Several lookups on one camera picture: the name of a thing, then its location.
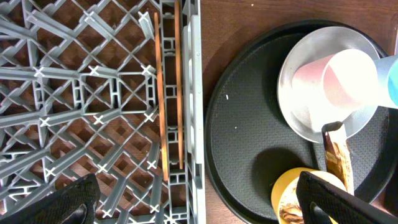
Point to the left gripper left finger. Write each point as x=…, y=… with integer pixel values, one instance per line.
x=75, y=203

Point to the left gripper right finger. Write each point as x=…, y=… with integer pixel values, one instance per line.
x=322, y=202

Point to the yellow bowl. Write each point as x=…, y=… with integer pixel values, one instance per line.
x=290, y=179

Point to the gold brown snack wrapper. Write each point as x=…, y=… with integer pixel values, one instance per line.
x=337, y=154

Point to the pink cup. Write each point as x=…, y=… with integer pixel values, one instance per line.
x=331, y=88

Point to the blue cup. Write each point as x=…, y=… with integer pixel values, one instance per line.
x=387, y=81

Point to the food scraps and rice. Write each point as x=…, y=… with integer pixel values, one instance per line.
x=289, y=208

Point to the grey plastic dishwasher rack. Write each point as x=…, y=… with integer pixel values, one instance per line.
x=79, y=96

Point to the grey round plate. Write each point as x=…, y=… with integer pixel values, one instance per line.
x=319, y=41

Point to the round black serving tray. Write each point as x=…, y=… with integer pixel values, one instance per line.
x=249, y=144

